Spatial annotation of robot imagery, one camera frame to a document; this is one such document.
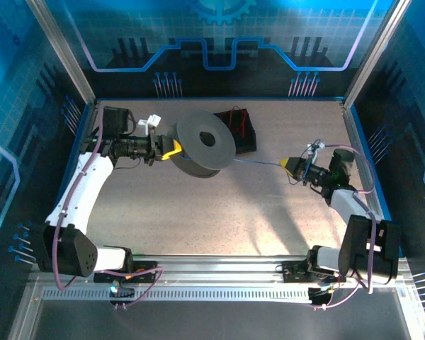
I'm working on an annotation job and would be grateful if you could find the aluminium front rail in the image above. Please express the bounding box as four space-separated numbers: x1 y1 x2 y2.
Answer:
30 254 417 290

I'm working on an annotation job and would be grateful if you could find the white slotted cable duct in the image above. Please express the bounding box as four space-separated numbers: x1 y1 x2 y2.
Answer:
41 287 410 302

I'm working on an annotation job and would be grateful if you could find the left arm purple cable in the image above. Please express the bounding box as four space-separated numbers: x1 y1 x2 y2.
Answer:
52 108 164 312

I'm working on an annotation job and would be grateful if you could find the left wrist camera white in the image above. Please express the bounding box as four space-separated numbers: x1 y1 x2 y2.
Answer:
137 113 163 135

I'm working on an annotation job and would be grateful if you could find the blue table edge strip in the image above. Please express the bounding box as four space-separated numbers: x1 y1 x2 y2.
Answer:
348 104 403 258
44 102 95 258

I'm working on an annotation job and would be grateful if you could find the grey cable spool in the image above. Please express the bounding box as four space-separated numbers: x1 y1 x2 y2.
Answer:
169 110 237 179

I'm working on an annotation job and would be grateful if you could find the black plastic bin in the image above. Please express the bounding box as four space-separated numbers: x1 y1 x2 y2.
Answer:
213 107 258 155

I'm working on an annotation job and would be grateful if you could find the dark glossy front panel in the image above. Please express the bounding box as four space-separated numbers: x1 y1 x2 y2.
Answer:
30 299 414 340

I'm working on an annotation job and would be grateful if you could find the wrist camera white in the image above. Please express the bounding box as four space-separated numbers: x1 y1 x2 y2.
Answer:
137 113 163 135
306 140 327 161

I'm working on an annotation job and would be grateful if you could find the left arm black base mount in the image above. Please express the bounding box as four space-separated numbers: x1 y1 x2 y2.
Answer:
93 260 159 284

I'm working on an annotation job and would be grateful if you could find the thin red cable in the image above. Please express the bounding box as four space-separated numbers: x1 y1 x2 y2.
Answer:
217 105 251 140

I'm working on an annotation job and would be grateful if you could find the thin blue cable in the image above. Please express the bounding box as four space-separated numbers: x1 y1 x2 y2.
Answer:
232 139 324 179

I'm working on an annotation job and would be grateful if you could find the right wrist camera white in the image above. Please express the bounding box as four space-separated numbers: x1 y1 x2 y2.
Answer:
306 140 327 161

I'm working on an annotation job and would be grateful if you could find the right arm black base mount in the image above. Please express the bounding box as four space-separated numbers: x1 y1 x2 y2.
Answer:
281 260 344 284

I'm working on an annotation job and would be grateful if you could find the black connector box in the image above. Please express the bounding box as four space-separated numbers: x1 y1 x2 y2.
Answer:
108 281 135 306
308 287 333 307

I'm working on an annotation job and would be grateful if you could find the aluminium corner post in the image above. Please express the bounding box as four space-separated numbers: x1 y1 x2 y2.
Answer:
24 0 98 106
341 0 412 109

